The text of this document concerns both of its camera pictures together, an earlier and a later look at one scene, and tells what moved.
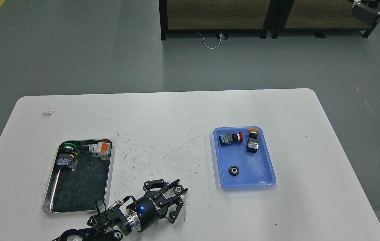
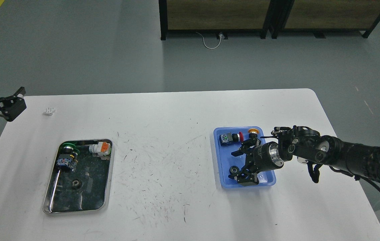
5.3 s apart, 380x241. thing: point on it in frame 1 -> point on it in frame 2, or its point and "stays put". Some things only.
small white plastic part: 50,110 stays put
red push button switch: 228,139 stays put
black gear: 234,170 stays put
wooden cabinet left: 214,16 stays put
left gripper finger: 177,200 -> 9,107
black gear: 179,189 -> 77,184
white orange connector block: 102,148 stays put
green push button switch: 69,158 stays put
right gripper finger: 360,10 -> 247,176
